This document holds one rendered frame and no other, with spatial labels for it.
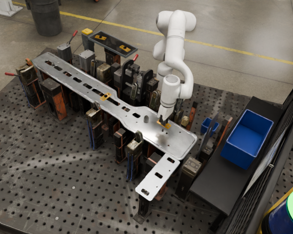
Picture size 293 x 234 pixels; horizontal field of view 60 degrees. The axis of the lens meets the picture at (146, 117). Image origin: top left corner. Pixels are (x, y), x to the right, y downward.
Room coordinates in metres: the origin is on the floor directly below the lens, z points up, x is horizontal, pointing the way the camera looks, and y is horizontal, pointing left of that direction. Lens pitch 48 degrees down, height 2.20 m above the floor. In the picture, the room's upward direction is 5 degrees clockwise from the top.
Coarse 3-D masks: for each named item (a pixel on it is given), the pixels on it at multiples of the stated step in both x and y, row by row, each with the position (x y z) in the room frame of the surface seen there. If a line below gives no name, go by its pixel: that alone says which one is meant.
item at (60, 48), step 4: (64, 44) 1.72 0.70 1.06; (60, 48) 1.66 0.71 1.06; (64, 48) 1.66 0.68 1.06; (68, 48) 1.69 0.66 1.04; (60, 52) 1.66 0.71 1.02; (64, 52) 1.65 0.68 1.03; (68, 52) 1.69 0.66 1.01; (60, 56) 1.66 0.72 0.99; (64, 56) 1.65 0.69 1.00; (68, 56) 1.68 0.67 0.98; (64, 60) 1.64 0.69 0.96; (68, 60) 1.67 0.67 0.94; (72, 64) 1.70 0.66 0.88
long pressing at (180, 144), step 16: (64, 64) 1.55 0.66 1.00; (64, 80) 1.36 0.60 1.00; (96, 80) 1.39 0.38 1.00; (96, 96) 1.23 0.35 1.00; (112, 96) 1.25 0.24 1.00; (112, 112) 1.10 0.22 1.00; (128, 112) 1.11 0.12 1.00; (144, 112) 1.13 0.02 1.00; (128, 128) 0.98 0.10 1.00; (144, 128) 0.99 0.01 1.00; (160, 128) 1.01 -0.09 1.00; (176, 128) 1.02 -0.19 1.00; (160, 144) 0.88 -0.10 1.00; (176, 144) 0.89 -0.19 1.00; (192, 144) 0.91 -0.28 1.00
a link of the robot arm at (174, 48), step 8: (168, 40) 1.16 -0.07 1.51; (176, 40) 1.14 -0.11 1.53; (168, 48) 1.12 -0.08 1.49; (176, 48) 1.11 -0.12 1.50; (168, 56) 1.09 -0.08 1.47; (176, 56) 1.08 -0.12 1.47; (168, 64) 1.07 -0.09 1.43; (176, 64) 1.06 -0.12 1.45; (184, 64) 1.06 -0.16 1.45; (184, 72) 1.04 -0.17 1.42; (192, 80) 1.00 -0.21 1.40; (184, 88) 0.97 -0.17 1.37; (192, 88) 0.98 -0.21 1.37; (184, 96) 0.95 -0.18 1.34
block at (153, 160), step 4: (152, 156) 0.81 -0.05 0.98; (156, 156) 0.81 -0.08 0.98; (160, 156) 0.81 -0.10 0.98; (148, 160) 0.78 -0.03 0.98; (152, 160) 0.78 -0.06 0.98; (156, 160) 0.79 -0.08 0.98; (148, 164) 0.75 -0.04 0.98; (152, 164) 0.76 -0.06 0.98; (148, 168) 0.75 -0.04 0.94; (152, 168) 0.74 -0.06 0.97; (148, 172) 0.75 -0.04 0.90; (156, 172) 0.76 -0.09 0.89; (144, 176) 0.78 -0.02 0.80
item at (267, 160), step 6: (282, 132) 0.70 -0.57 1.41; (276, 144) 0.64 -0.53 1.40; (270, 156) 0.59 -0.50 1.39; (264, 162) 0.61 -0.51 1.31; (270, 162) 0.52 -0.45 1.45; (258, 168) 0.65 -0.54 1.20; (264, 168) 0.54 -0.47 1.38; (258, 174) 0.56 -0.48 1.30; (252, 180) 0.59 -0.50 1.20; (246, 192) 0.52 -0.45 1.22
